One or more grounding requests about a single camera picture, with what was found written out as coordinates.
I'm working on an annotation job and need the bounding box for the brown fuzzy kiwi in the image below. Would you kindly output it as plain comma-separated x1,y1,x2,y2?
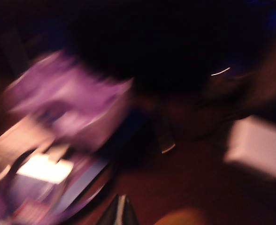
155,208,210,225

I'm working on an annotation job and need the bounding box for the translucent plastic storage box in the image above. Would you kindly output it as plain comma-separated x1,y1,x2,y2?
0,50,135,225

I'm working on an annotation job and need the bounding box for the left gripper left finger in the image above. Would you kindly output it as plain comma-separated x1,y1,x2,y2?
99,194,124,225

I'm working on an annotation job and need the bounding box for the white power adapter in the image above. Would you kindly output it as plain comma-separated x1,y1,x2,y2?
223,116,276,180

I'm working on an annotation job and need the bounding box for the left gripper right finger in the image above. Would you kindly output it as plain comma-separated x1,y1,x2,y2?
118,194,140,225

